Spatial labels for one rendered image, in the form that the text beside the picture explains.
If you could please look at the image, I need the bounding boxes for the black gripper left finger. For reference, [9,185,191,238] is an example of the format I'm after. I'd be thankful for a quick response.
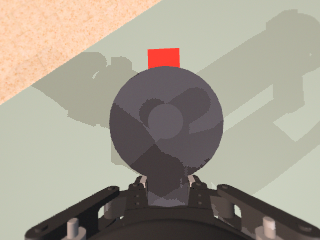
[25,176,152,240]

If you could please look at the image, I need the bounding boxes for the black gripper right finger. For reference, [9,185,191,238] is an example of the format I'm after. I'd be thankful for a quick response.
[185,175,320,240]

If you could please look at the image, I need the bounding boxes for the red kettle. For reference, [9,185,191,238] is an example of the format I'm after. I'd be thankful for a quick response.
[109,48,224,207]

